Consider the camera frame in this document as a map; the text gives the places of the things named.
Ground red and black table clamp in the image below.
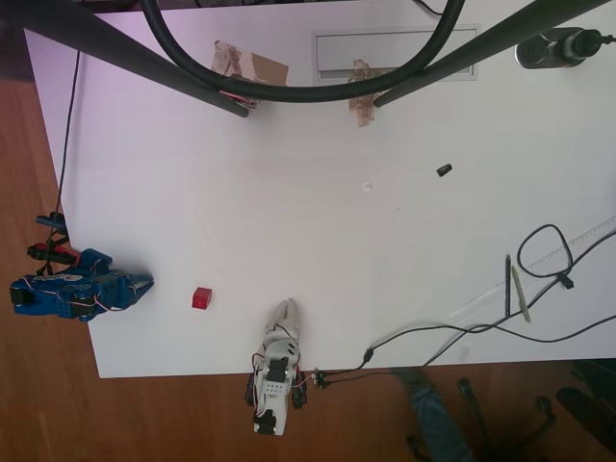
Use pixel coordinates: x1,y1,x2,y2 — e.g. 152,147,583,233
27,242,81,268

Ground blue table clamp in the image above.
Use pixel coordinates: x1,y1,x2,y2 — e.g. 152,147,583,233
36,212,68,231

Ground blue jeans leg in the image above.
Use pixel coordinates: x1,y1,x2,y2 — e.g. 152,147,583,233
394,369,475,462

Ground transparent ruler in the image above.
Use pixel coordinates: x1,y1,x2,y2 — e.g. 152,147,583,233
448,216,616,324

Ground small red object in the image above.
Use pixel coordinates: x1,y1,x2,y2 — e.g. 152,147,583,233
221,90,264,112

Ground narrow brown tape strip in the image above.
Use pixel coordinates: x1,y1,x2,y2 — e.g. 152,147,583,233
346,58,381,128

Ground black pen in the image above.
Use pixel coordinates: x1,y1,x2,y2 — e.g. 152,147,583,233
504,253,513,318

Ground black tripod leg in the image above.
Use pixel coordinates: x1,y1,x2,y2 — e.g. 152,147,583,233
0,0,250,118
372,0,612,109

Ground olive green pencil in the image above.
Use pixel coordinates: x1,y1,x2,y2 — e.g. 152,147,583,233
510,265,534,324

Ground wide brown tape patch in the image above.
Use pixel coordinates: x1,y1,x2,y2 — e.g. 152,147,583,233
211,39,291,89

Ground black office chair base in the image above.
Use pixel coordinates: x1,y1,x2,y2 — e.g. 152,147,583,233
406,360,616,462

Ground black power plug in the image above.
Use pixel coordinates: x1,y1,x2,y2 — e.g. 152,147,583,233
560,27,616,66

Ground black cable with inline blob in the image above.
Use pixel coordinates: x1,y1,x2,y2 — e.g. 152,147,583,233
312,315,616,389

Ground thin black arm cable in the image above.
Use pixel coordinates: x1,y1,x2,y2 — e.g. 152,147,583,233
53,50,82,216

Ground thick black hose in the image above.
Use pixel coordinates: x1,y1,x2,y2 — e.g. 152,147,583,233
140,0,467,104

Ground black looped cable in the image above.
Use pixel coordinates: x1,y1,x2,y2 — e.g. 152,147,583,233
422,223,616,370

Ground grey desk cable hatch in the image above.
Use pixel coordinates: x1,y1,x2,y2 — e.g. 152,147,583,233
311,29,481,82

